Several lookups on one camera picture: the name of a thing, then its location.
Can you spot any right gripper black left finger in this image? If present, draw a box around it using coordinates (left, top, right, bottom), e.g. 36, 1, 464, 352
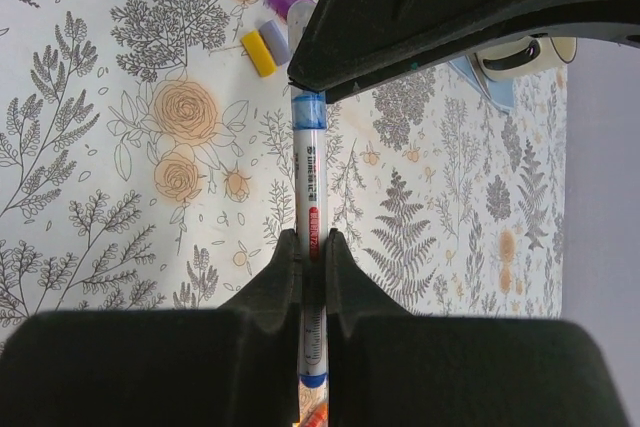
1, 230, 301, 426

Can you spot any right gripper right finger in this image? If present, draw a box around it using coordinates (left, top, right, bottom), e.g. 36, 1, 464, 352
325, 231, 629, 426

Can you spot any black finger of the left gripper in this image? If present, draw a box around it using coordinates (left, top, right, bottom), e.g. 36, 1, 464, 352
288, 0, 639, 103

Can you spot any lilac pen cap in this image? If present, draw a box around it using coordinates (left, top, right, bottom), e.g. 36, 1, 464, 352
258, 20, 291, 66

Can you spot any light blue pen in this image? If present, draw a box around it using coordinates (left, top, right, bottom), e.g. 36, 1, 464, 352
291, 89, 329, 389

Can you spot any yellow pen cap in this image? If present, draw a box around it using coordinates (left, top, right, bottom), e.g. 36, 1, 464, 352
241, 30, 277, 77

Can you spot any cream mug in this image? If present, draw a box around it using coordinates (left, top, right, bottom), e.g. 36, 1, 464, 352
473, 35, 578, 82

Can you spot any floral tablecloth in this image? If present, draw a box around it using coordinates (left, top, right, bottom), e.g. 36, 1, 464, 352
1, 0, 567, 338

